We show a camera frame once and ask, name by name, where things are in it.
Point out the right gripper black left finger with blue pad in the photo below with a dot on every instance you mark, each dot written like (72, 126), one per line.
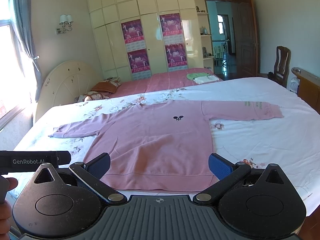
(90, 175)

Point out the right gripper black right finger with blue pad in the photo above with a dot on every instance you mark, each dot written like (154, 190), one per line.
(228, 175)

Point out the pink long-sleeve sweater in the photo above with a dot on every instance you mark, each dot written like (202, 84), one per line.
(163, 146)

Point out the person's left hand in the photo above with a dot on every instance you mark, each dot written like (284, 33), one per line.
(6, 211)

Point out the floral red-white pillow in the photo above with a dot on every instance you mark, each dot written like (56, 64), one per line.
(91, 96)

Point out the orange patterned pillow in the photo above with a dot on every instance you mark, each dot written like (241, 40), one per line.
(107, 86)

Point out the cream round headboard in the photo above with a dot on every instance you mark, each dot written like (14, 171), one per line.
(64, 83)

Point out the white folded cloth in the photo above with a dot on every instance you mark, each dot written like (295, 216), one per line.
(206, 79)

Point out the green folded cloth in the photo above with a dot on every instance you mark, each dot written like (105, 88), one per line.
(192, 76)

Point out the pink striped bedsheet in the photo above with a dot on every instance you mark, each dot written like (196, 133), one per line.
(162, 81)

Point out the lower left pink poster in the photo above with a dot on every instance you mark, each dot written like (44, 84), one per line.
(139, 64)

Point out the pink poster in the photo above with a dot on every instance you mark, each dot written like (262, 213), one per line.
(139, 64)
(133, 35)
(176, 57)
(172, 29)

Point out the wooden tv cabinet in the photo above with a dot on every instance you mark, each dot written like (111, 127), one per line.
(308, 89)

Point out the dark wooden chair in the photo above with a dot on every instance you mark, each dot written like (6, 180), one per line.
(280, 72)

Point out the lower right pink poster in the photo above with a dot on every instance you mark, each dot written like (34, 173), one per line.
(176, 57)

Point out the brown wooden door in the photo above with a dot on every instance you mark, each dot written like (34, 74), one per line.
(246, 35)

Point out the upper left pink poster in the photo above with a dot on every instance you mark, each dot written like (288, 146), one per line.
(133, 35)

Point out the cream glossy wardrobe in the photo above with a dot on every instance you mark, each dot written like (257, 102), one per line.
(107, 16)

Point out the upper right pink poster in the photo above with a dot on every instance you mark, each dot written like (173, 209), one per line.
(172, 29)

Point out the grey curtain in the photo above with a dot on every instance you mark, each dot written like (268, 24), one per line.
(21, 21)

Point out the wall sconce lamp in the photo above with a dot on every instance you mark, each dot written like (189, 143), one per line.
(65, 24)

